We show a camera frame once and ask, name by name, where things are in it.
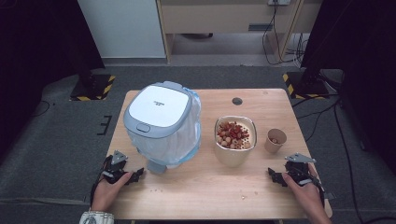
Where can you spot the cream ceramic bowl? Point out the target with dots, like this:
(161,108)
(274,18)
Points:
(232,157)

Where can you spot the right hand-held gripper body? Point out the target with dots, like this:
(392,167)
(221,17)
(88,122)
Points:
(298,169)

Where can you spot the grey table grommet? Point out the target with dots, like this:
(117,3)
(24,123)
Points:
(237,101)

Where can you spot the brown paper cup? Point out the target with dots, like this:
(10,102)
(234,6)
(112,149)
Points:
(271,146)

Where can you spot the white power strip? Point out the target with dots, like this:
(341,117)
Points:
(279,2)

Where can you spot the pile of nuts and berries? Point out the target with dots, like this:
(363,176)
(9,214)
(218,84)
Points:
(233,134)

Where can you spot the person's left hand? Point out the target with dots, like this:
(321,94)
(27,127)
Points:
(104,194)

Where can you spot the person's right hand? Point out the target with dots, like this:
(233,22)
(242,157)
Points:
(308,196)

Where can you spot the nut leftovers in cup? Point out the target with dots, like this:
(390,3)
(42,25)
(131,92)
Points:
(274,141)

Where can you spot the crumb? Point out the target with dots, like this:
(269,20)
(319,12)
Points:
(243,197)

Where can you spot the black curtain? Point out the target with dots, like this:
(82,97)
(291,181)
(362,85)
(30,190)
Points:
(37,46)
(364,62)

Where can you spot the white panel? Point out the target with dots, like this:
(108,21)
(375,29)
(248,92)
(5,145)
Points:
(121,28)

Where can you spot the black stand base striped edge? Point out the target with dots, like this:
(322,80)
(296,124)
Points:
(93,88)
(306,87)

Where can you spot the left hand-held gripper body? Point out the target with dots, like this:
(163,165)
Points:
(115,169)

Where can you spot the light wooden desk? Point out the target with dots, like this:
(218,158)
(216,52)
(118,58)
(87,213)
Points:
(218,15)

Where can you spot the translucent plastic bin bag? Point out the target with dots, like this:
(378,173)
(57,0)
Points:
(174,146)

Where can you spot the white grey pedal bin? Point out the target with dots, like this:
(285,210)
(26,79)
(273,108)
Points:
(158,107)

